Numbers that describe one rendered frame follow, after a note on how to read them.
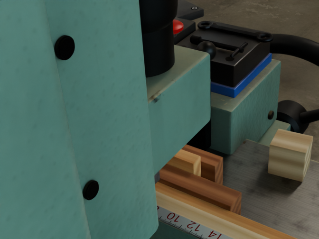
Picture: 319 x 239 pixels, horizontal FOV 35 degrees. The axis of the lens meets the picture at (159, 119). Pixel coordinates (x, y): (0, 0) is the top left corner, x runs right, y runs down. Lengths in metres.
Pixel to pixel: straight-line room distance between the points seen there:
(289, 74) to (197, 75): 2.20
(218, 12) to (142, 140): 3.02
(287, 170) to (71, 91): 0.35
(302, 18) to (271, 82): 2.60
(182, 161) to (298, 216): 0.13
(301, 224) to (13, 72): 0.40
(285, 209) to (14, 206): 0.38
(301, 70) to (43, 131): 2.49
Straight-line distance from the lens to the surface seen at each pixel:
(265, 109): 0.65
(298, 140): 0.55
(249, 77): 0.60
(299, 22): 3.17
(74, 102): 0.25
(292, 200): 0.54
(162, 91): 0.38
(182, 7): 1.20
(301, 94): 2.45
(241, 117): 0.58
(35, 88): 0.17
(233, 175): 0.56
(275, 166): 0.56
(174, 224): 0.43
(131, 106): 0.29
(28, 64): 0.16
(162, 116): 0.39
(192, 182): 0.48
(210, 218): 0.44
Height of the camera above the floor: 1.27
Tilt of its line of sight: 34 degrees down
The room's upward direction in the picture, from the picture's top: 4 degrees counter-clockwise
